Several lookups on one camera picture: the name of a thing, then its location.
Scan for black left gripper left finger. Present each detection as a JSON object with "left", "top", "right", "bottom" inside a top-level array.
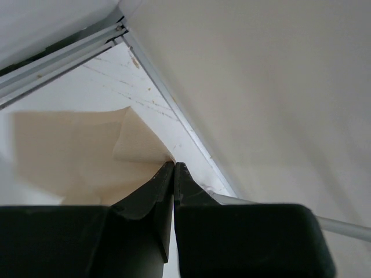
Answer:
[{"left": 1, "top": 162, "right": 173, "bottom": 277}]

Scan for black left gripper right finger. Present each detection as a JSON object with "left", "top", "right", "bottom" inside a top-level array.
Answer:
[{"left": 174, "top": 163, "right": 336, "bottom": 277}]

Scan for beige trousers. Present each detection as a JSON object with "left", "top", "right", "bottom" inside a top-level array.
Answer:
[{"left": 10, "top": 107, "right": 173, "bottom": 205}]

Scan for white clothes rack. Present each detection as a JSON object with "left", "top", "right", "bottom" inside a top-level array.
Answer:
[{"left": 207, "top": 191, "right": 371, "bottom": 242}]

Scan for aluminium frame rail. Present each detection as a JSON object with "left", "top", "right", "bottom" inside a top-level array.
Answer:
[{"left": 1, "top": 9, "right": 236, "bottom": 203}]

